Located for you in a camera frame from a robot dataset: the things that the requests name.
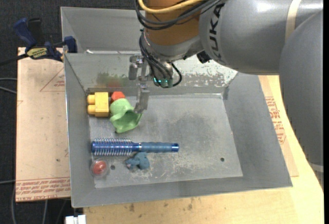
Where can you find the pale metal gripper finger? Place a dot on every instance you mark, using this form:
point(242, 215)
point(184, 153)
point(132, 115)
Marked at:
point(132, 71)
point(143, 101)

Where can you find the light green plastic cup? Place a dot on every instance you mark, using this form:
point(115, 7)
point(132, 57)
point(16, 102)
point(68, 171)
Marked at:
point(124, 119)

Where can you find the orange-red toy block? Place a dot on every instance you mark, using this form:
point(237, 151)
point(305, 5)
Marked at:
point(117, 95)

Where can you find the yellow toy building block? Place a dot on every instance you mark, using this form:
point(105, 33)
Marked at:
point(99, 104)

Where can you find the blue round hairbrush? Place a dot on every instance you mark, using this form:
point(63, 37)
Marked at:
point(133, 147)

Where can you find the blue-grey toy animal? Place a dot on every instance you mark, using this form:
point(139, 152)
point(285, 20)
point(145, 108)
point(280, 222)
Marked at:
point(140, 161)

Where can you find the grey metal bin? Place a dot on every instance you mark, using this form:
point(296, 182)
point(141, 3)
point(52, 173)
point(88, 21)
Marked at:
point(195, 135)

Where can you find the red ball in clear shell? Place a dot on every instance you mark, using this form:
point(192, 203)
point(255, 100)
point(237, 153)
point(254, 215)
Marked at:
point(99, 167)

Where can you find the brown cardboard board red print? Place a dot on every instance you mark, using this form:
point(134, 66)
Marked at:
point(41, 120)

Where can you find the black cylinder on white bracket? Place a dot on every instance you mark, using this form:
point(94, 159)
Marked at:
point(204, 56)

